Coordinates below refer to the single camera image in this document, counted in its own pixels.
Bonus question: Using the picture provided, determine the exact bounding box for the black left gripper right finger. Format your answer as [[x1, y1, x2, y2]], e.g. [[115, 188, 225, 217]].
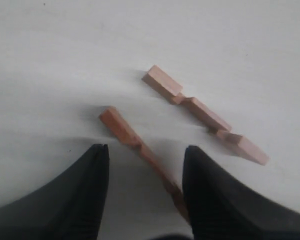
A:
[[182, 145, 300, 240]]

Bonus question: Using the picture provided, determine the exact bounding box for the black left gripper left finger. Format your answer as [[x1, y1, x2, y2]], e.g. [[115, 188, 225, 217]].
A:
[[0, 144, 110, 240]]

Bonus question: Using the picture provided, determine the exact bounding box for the wooden notched piece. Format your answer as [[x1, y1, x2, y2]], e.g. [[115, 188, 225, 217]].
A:
[[98, 106, 190, 223], [142, 65, 270, 166]]

